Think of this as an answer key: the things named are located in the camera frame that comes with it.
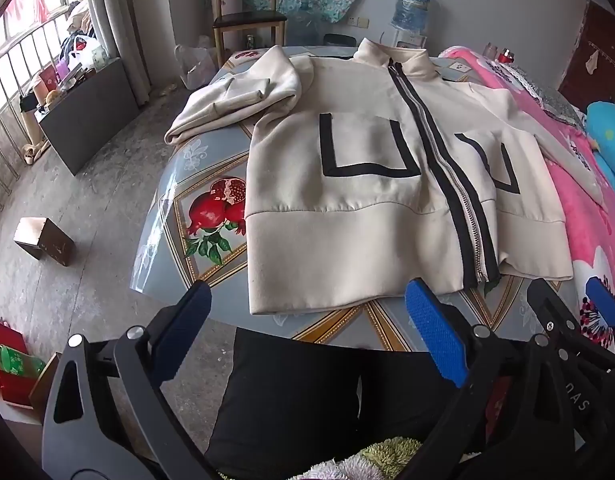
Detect wooden chair black seat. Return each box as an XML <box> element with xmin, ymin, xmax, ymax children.
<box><xmin>213</xmin><ymin>0</ymin><xmax>286</xmax><ymax>68</ymax></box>

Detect white water dispenser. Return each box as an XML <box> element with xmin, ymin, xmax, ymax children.
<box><xmin>392</xmin><ymin>28</ymin><xmax>427</xmax><ymax>49</ymax></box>

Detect blue cartoon pillow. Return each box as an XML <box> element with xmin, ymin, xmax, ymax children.
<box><xmin>585</xmin><ymin>101</ymin><xmax>615</xmax><ymax>193</ymax></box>

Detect blue water jug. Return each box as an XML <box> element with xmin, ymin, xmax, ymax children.
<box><xmin>391</xmin><ymin>0</ymin><xmax>432</xmax><ymax>35</ymax></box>

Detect dark red door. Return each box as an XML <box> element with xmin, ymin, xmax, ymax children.
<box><xmin>558</xmin><ymin>0</ymin><xmax>615</xmax><ymax>112</ymax></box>

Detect small cardboard box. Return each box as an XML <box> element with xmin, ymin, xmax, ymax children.
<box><xmin>13</xmin><ymin>217</ymin><xmax>75</xmax><ymax>266</ymax></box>

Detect clear plastic bag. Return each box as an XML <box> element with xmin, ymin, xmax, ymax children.
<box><xmin>174</xmin><ymin>44</ymin><xmax>218</xmax><ymax>91</ymax></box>

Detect dark low cabinet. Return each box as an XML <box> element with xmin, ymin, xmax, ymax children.
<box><xmin>39</xmin><ymin>58</ymin><xmax>139</xmax><ymax>176</ymax></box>

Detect beige zip jacket black trim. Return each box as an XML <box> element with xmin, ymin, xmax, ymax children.
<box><xmin>165</xmin><ymin>40</ymin><xmax>603</xmax><ymax>314</ymax></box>

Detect black trousers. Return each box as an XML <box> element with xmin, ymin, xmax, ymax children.
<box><xmin>205</xmin><ymin>328</ymin><xmax>458</xmax><ymax>479</ymax></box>

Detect grey patterned cloth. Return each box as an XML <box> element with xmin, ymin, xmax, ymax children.
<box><xmin>504</xmin><ymin>64</ymin><xmax>584</xmax><ymax>131</ymax></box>

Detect grey curtain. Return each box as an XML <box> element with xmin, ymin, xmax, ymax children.
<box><xmin>88</xmin><ymin>0</ymin><xmax>151</xmax><ymax>106</ymax></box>

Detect metal window railing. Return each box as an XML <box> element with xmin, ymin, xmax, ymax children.
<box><xmin>0</xmin><ymin>6</ymin><xmax>70</xmax><ymax>213</ymax></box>

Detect pink floral blanket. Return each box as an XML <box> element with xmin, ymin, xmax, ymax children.
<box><xmin>440</xmin><ymin>46</ymin><xmax>615</xmax><ymax>353</ymax></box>

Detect red gift box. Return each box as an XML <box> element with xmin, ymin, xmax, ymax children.
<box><xmin>0</xmin><ymin>322</ymin><xmax>46</xmax><ymax>408</ymax></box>

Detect fruit pattern tablecloth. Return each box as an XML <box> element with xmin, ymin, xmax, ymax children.
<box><xmin>132</xmin><ymin>122</ymin><xmax>532</xmax><ymax>351</ymax></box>

